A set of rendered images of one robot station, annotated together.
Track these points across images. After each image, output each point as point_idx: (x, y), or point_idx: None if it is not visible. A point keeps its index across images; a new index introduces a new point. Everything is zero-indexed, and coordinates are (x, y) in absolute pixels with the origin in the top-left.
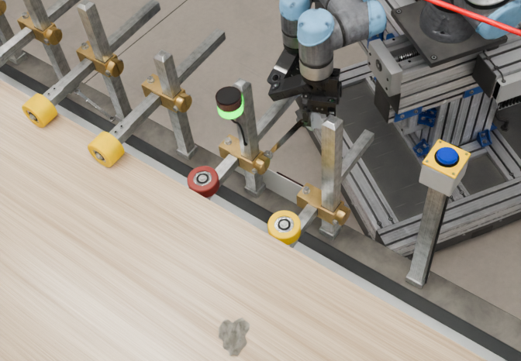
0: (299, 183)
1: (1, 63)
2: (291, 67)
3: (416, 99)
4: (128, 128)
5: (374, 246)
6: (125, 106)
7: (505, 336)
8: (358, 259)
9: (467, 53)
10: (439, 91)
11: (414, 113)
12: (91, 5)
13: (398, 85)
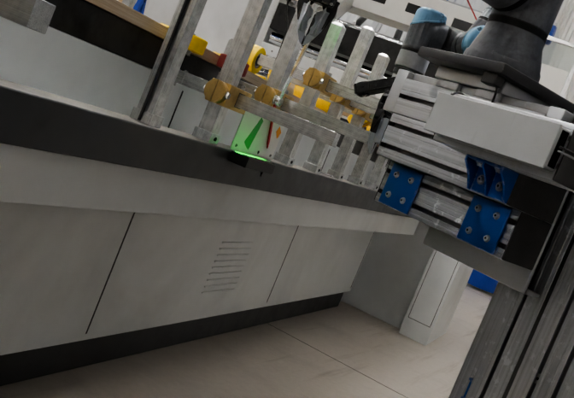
0: (262, 160)
1: (321, 96)
2: (379, 81)
3: (400, 141)
4: (272, 58)
5: (186, 136)
6: (318, 149)
7: (56, 96)
8: (167, 127)
9: (456, 58)
10: (424, 148)
11: (400, 204)
12: (369, 29)
13: (396, 95)
